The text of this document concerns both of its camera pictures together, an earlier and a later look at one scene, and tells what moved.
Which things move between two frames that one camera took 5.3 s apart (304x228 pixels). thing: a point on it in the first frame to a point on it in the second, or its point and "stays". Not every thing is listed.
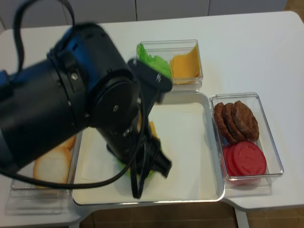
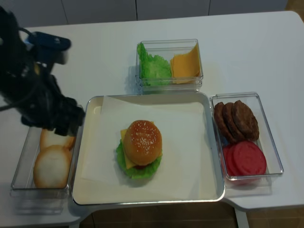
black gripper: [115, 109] to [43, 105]
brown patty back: [221, 125] stays
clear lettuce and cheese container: [180, 60] stays
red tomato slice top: [246, 159] stays
